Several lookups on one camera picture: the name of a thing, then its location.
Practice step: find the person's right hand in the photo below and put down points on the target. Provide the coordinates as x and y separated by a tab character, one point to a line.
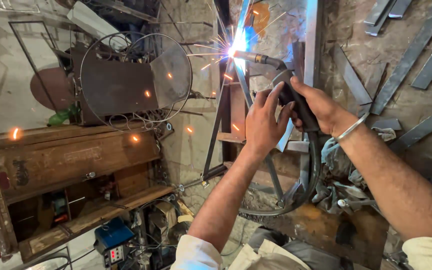
328	112

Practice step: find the person's left hand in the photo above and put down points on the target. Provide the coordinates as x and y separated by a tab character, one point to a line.
261	123

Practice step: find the person's right fingers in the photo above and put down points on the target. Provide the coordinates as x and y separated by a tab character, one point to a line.
303	88

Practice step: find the black welding torch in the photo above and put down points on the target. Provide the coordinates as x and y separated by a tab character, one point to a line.
304	112

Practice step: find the short flat steel bar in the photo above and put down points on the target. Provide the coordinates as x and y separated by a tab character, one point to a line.
351	75

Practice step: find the silver wrist bangle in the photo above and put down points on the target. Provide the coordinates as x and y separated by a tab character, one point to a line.
351	128

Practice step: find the grey crumpled rag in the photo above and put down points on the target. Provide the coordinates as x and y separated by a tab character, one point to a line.
336	180

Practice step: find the bundle of steel strips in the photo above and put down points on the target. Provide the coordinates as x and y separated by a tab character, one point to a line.
381	13

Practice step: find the long flat steel bar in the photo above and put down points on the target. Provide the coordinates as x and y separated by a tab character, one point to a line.
411	56

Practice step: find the silver bolt tool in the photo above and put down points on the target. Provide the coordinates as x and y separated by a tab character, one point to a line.
354	204

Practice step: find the grey curved metal plate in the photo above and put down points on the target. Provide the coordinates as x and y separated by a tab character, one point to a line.
173	75

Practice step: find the grey trousers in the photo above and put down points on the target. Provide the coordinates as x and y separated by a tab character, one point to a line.
306	255

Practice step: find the brown rusty metal sheet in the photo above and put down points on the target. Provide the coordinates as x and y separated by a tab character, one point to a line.
118	88

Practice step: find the cream shirt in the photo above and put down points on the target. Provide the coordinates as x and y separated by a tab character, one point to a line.
429	253

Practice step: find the pale angled metal sheet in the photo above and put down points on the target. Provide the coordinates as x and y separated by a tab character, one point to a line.
92	22

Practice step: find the blue welding machine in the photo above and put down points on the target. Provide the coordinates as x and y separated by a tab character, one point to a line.
113	230

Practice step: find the wooden cabinet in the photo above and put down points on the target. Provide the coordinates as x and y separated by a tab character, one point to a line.
69	157

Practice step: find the green plastic bottle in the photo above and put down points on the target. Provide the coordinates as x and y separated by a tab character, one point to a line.
60	116

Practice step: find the round rusty metal disc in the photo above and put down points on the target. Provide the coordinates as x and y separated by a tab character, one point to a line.
49	90

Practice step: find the steel bar frame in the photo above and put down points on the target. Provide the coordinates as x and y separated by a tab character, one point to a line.
215	131

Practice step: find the thin rod rectangle frame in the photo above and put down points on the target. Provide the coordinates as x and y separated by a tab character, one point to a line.
32	63

